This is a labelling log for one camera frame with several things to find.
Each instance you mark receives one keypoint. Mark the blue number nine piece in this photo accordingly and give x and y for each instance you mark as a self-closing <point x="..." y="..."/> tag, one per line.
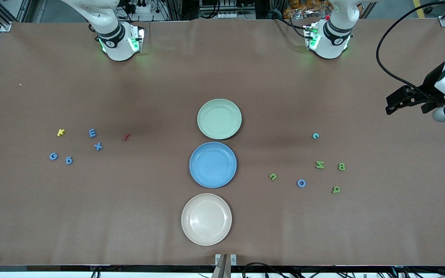
<point x="70" y="162"/>

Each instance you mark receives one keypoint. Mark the green letter B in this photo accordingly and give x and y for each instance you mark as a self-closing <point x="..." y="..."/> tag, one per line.
<point x="341" y="166"/>

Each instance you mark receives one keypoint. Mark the green number nine piece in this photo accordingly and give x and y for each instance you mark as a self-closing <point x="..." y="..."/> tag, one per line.
<point x="333" y="191"/>

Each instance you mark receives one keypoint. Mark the blue letter G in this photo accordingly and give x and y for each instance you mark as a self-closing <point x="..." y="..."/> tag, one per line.
<point x="51" y="156"/>

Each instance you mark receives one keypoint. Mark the white power strip with plugs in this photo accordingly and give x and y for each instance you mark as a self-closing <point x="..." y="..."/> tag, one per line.
<point x="141" y="5"/>

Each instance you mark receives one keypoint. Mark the green letter Z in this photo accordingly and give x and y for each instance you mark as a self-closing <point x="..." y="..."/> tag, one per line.
<point x="319" y="165"/>

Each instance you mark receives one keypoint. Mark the green letter u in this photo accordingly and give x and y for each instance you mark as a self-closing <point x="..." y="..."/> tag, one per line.
<point x="272" y="178"/>

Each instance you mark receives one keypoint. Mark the blue letter O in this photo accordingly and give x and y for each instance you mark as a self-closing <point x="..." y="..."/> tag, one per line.
<point x="298" y="183"/>

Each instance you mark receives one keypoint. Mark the small red letter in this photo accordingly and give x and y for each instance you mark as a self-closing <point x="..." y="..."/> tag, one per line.
<point x="126" y="137"/>

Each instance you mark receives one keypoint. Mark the light green round plate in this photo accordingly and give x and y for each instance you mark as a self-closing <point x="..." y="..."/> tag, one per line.
<point x="219" y="119"/>

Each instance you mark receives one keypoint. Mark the long white power strip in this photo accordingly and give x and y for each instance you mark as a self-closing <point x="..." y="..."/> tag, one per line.
<point x="228" y="15"/>

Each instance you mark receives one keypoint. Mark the small metal mounting bracket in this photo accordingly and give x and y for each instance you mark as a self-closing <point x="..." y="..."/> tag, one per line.
<point x="225" y="260"/>

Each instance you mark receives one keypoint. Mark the beige round plate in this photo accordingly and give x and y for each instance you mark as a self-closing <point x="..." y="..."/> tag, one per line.
<point x="206" y="219"/>

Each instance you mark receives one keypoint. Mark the blue letter X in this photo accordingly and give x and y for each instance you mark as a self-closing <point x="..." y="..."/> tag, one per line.
<point x="98" y="146"/>

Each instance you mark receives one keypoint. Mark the yellow letter K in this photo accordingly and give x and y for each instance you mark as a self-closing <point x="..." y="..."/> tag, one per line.
<point x="60" y="133"/>

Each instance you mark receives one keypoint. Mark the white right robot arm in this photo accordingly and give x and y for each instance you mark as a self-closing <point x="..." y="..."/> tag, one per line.
<point x="116" y="46"/>

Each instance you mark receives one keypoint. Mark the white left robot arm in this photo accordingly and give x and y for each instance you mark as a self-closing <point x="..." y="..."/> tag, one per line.
<point x="328" y="42"/>

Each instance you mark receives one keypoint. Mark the blue letter E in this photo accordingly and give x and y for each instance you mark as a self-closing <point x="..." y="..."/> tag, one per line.
<point x="92" y="133"/>

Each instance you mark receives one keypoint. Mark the orange foil snack bag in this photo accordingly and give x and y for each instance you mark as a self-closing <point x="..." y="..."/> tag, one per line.
<point x="303" y="9"/>

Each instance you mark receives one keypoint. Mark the blue round plate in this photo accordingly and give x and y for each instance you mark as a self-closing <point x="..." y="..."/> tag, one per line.
<point x="213" y="165"/>

